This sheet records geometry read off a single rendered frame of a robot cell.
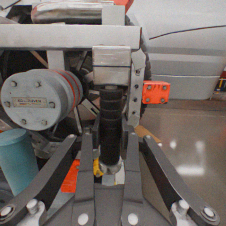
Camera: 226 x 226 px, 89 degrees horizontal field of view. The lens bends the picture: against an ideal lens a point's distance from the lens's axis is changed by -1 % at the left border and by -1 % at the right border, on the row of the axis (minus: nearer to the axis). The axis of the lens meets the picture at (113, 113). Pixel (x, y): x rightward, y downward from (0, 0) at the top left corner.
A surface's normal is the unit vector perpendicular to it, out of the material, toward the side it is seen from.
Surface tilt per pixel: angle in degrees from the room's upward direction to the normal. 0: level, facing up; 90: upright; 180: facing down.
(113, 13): 90
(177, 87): 90
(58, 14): 128
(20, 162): 88
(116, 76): 90
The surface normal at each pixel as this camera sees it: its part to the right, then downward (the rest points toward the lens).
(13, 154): 0.54, 0.25
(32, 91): 0.00, 0.34
